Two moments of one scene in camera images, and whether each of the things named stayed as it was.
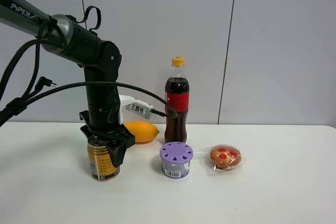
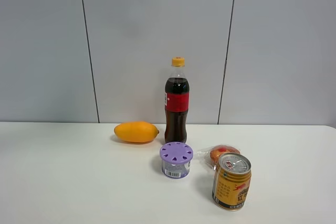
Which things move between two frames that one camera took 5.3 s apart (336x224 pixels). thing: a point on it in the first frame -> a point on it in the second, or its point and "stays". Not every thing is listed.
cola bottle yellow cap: x=177 y=94 stays
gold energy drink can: x=102 y=166 -> x=232 y=181
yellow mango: x=144 y=131 stays
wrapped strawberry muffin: x=221 y=157 stays
